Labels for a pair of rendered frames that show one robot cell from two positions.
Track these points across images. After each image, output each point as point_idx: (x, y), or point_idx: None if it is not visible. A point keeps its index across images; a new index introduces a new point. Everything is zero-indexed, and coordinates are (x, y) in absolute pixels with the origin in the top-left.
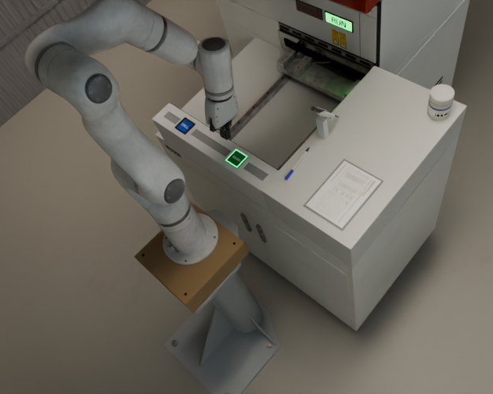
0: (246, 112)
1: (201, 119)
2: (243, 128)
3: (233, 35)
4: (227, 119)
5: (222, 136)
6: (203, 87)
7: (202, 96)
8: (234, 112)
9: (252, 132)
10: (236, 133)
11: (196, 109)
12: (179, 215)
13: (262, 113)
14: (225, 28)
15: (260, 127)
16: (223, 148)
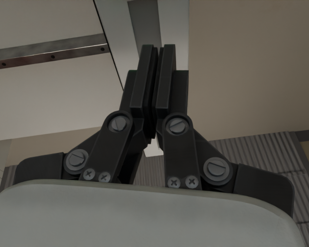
0: (23, 65)
1: (109, 98)
2: (48, 39)
3: None
4: (136, 228)
5: (188, 83)
6: (74, 129)
7: (84, 122)
8: (25, 240)
9: (34, 18)
10: (68, 40)
11: (106, 112)
12: None
13: None
14: (4, 162)
15: (7, 14)
16: (139, 26)
